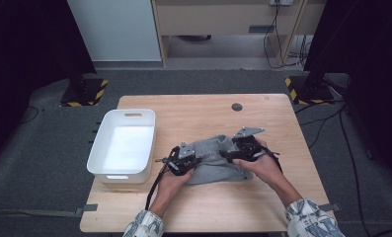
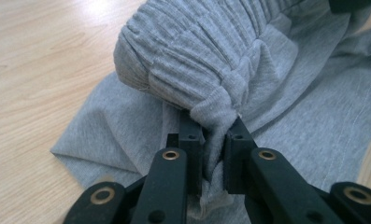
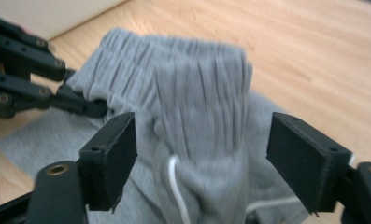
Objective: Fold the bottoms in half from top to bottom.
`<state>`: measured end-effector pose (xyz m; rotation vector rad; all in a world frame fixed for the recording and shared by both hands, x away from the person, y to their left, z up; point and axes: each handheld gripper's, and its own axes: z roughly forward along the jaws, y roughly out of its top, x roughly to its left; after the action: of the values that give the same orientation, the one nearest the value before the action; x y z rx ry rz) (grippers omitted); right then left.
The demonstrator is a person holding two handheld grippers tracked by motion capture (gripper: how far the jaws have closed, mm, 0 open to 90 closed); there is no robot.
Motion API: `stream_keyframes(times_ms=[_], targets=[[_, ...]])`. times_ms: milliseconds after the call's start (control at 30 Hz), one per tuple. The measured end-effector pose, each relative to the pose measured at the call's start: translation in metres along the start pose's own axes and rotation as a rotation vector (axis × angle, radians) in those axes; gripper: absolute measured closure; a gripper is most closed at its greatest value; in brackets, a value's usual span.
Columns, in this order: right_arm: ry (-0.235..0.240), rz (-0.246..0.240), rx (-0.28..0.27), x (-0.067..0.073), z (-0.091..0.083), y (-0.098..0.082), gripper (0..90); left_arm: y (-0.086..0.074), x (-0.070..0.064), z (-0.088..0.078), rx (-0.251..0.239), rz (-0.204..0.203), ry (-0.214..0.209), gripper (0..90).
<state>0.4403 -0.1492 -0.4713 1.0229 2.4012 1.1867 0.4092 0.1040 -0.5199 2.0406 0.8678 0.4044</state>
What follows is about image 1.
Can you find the thin black floor cable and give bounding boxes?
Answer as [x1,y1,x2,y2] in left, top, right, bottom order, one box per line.
[19,106,40,124]

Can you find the black curtain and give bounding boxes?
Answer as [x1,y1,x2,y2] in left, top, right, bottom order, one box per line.
[0,0,98,166]
[303,0,392,186]

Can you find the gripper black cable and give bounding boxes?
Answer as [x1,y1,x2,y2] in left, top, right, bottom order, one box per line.
[144,157,172,211]
[261,146,283,174]

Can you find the black hanging cable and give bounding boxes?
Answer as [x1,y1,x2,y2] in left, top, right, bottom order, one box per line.
[263,3,313,70]

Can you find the grey desk label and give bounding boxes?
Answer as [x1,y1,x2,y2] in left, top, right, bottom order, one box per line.
[248,24,275,34]

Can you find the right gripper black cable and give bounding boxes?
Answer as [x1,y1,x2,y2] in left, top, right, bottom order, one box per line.
[261,146,283,174]

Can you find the light wooden desk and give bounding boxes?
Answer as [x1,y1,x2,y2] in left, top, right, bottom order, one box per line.
[150,0,328,68]

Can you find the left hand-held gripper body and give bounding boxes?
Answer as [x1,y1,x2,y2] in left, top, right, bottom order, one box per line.
[167,141,201,177]

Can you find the black tape floor marks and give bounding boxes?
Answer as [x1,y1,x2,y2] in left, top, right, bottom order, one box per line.
[88,121,103,144]

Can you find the white plastic bin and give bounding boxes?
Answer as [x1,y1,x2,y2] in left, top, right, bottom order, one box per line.
[86,109,157,185]

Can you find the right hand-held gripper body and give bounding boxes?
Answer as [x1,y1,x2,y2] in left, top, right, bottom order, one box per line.
[232,126,266,162]

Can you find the striped black stand base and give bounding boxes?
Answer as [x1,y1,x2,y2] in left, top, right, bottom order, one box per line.
[59,77,109,108]
[284,75,336,106]

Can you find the grey shorts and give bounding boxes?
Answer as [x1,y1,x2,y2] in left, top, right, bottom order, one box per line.
[185,134,255,186]

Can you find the grey tape strip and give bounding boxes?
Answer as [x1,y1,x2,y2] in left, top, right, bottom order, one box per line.
[74,203,99,217]
[319,202,343,213]

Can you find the person's left hand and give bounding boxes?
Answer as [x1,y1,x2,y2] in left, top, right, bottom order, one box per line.
[150,169,193,211]

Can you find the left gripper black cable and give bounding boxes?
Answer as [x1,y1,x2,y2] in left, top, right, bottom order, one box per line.
[144,157,172,211]

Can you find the white cabinet panel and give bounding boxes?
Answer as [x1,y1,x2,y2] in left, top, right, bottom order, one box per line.
[67,0,162,62]

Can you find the person's right hand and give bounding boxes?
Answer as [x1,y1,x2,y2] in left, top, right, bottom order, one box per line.
[232,139,293,203]

